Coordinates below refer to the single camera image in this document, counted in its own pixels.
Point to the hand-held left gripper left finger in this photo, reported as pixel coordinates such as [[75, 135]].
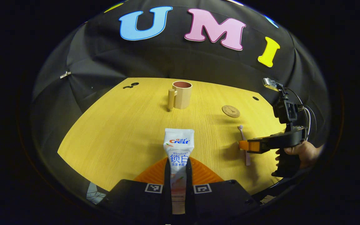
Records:
[[167, 193]]

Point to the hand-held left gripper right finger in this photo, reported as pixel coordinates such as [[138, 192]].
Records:
[[190, 197]]

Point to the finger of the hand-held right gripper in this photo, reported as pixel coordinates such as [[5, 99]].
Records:
[[248, 146]]

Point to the white pink toothbrush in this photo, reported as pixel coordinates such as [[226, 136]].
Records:
[[242, 132]]

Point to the round brown coaster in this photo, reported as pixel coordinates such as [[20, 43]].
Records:
[[231, 111]]

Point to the white toothpaste tube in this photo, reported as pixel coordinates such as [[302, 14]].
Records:
[[178, 150]]

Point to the black backdrop cloth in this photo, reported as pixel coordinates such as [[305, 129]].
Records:
[[198, 59]]

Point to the silver cloth clip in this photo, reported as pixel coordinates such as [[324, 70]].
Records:
[[65, 74]]

